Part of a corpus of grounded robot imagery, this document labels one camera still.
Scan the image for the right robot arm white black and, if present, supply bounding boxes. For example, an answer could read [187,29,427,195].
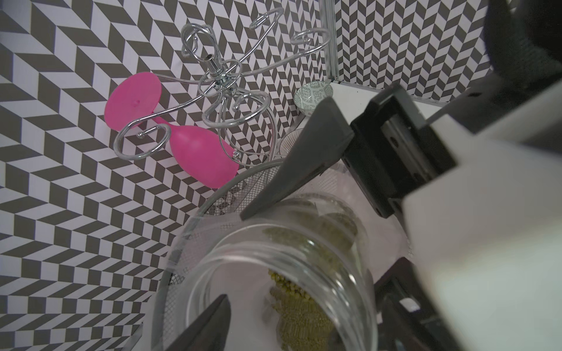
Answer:
[345,1,561,350]

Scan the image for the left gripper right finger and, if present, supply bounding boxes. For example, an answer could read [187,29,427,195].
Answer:
[240,97,354,220]

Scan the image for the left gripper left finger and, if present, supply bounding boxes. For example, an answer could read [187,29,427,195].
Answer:
[167,294,231,351]

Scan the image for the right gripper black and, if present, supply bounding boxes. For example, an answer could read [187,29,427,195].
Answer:
[341,82,458,351]

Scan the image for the silver wire glass rack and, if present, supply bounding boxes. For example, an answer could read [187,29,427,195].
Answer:
[113,7,332,168]

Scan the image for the pink plastic wine glass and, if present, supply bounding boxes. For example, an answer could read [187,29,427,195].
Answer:
[104,73,239,189]

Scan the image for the glass jar of mung beans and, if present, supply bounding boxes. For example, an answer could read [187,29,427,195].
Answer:
[175,192,378,350]

